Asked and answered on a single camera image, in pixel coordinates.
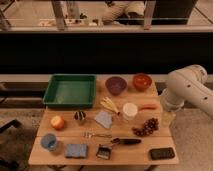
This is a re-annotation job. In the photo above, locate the orange red pepper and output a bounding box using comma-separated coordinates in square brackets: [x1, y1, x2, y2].
[139, 104, 157, 111]

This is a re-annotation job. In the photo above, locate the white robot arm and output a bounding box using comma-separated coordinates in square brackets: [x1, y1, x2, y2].
[159, 65, 213, 127]

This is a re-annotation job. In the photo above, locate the green plastic tray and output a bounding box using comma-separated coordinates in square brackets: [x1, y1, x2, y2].
[43, 74, 96, 109]

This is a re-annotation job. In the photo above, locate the dark red grape bunch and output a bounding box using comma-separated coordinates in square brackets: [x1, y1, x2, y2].
[132, 118, 159, 137]

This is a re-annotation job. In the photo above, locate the black rectangular phone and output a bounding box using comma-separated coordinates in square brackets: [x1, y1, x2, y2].
[149, 147, 175, 160]

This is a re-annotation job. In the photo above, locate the white cup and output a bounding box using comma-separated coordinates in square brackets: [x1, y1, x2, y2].
[122, 103, 138, 120]

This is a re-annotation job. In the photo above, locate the wooden table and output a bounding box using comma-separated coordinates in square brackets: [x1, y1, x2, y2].
[29, 80, 179, 166]

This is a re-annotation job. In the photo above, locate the red bowl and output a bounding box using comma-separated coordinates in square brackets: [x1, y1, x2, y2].
[133, 73, 152, 91]

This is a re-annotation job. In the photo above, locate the purple bowl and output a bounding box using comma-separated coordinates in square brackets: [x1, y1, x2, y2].
[105, 76, 127, 96]

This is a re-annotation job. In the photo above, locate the blue grey cloth piece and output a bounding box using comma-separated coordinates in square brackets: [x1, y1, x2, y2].
[94, 111, 112, 129]

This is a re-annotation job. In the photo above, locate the yellow banana bunch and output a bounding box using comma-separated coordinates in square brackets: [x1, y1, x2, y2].
[100, 97, 120, 114]

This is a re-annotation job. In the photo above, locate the metal fork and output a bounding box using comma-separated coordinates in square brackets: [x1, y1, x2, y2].
[84, 132, 112, 138]

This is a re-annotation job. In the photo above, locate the dark striped small cup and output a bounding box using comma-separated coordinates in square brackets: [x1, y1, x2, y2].
[74, 110, 86, 125]

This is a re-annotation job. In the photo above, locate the blue sponge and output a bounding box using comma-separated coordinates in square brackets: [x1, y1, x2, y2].
[65, 144, 88, 158]

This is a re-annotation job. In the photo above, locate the orange apple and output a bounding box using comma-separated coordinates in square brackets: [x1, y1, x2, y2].
[50, 115, 65, 130]

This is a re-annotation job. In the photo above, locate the blue plastic cup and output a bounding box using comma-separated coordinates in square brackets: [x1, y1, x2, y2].
[40, 133, 59, 152]

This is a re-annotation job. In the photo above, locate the black handled brush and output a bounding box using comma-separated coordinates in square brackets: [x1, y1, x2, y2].
[96, 138, 141, 160]

